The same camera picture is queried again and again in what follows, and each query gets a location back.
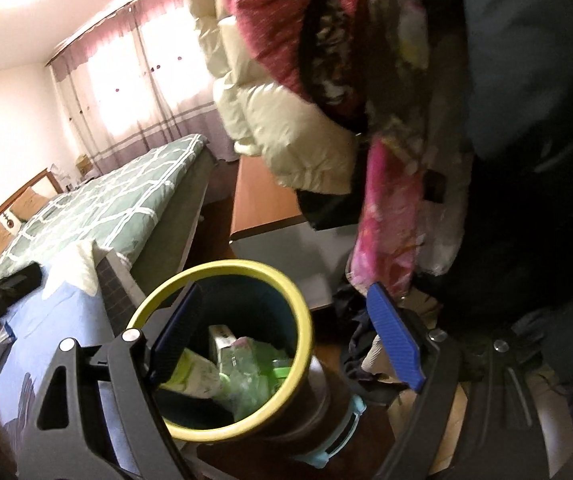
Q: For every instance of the dark floral garment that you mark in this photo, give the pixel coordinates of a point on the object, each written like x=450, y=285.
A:
x=346, y=60

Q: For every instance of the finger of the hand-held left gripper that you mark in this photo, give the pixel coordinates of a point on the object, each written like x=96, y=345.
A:
x=1, y=292

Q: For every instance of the dark blue jacket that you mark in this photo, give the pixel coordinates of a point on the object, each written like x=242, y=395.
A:
x=526, y=110

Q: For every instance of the green plastic bag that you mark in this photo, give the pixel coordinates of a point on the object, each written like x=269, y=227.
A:
x=251, y=385

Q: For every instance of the green plaid duvet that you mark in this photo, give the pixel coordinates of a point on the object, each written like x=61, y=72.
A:
x=116, y=195

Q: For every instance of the pink curtains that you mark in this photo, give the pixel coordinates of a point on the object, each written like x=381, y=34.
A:
x=116, y=85

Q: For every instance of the crumpled clothes heap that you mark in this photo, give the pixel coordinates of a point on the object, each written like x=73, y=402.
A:
x=359, y=345

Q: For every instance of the cream puffer jacket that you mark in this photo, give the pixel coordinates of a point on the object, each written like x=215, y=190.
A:
x=276, y=125

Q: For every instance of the wooden desk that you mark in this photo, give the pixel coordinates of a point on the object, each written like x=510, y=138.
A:
x=261, y=200

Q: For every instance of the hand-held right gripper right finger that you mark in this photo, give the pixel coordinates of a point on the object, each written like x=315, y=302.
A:
x=396, y=335

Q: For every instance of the red quilted jacket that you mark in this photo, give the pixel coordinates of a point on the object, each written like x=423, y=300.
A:
x=276, y=20

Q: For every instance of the pink floral cloth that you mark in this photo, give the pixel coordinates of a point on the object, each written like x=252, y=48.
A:
x=391, y=210

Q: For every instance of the wooden bed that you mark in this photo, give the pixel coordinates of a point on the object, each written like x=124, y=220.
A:
x=189, y=230

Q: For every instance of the yellow-rimmed trash bin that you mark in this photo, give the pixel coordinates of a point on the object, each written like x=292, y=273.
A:
x=266, y=300

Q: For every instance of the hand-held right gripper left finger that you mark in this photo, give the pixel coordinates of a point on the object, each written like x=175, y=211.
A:
x=181, y=330

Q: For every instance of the printed paper leaflet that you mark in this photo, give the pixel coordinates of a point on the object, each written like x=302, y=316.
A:
x=222, y=342

